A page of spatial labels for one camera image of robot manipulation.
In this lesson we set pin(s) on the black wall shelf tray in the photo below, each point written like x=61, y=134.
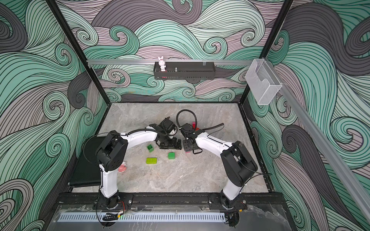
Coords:
x=185, y=71

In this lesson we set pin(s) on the aluminium rail wall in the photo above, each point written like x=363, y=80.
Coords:
x=152, y=61
x=293, y=91

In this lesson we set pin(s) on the pink toy figure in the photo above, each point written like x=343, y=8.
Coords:
x=122, y=167

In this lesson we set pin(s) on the white pink bunny figurine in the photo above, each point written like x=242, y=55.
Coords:
x=162, y=64

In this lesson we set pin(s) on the aluminium rail back wall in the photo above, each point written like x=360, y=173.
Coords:
x=152, y=61

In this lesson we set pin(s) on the green lego brick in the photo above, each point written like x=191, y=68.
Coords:
x=150, y=148
x=171, y=155

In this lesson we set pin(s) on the green lego brick right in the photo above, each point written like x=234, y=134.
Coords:
x=171, y=155

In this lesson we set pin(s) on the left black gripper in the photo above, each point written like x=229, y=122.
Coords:
x=173, y=146

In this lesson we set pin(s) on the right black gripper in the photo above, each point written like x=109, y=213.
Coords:
x=186, y=147

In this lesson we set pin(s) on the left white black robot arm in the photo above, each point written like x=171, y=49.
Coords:
x=111, y=152

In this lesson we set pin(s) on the white slotted cable duct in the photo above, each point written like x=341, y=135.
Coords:
x=144, y=217

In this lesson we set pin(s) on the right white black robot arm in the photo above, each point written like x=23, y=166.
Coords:
x=237, y=160

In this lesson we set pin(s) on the black box on table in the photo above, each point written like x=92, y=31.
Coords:
x=87, y=171

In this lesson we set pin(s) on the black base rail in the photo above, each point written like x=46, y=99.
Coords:
x=132, y=201

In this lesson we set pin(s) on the clear plastic wall bin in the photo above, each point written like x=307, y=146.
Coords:
x=263, y=81

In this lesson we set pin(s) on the lime long lego brick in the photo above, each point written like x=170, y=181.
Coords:
x=151, y=160

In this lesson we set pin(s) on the aluminium rail right wall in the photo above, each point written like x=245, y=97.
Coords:
x=293, y=91

